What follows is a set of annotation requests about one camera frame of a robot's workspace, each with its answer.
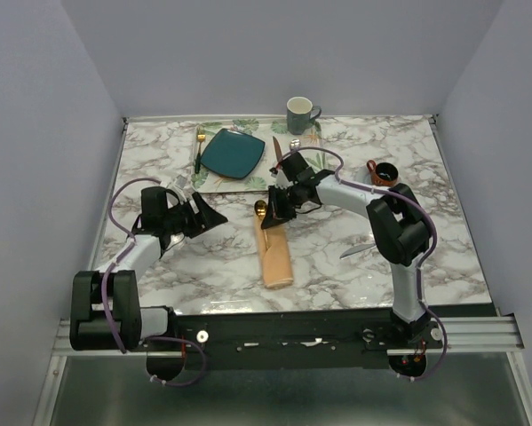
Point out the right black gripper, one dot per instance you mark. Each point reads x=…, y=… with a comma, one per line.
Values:
x=274, y=213

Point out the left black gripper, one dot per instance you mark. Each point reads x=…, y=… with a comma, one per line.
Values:
x=205, y=220

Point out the gold spoon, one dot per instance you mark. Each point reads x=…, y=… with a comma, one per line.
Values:
x=260, y=208

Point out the orange cloth napkin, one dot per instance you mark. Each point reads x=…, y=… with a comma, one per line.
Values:
x=274, y=254

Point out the silver table knife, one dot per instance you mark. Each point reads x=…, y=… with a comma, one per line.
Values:
x=356, y=250

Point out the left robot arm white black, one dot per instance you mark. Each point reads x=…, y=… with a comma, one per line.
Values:
x=105, y=313

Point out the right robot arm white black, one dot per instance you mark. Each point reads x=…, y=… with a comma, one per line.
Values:
x=404, y=233

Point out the silver spoon on tray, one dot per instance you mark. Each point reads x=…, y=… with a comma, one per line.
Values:
x=294, y=143

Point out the leaf pattern serving tray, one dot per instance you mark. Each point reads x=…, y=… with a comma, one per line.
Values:
x=260, y=178

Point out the teal square plate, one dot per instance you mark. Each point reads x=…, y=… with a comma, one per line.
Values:
x=232, y=154

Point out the grey saucer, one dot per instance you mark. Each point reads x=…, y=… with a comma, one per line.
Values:
x=363, y=178

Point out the grey green mug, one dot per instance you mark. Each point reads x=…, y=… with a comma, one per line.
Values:
x=301, y=114

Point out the red brown small cup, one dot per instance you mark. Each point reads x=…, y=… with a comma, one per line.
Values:
x=382, y=173

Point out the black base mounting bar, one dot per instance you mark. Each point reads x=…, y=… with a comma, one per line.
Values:
x=368, y=338

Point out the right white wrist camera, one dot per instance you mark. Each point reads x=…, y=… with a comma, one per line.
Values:
x=280, y=179

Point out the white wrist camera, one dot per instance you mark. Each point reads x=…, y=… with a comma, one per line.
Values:
x=178, y=190
x=280, y=179

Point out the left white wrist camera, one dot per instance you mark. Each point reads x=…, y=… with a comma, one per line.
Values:
x=178, y=190

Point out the brown handled knife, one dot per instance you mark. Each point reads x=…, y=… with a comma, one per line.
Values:
x=278, y=152

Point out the gold fork green handle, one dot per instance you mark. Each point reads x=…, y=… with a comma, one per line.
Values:
x=200, y=139

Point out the aluminium frame rail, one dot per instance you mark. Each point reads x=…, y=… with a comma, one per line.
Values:
x=465, y=335

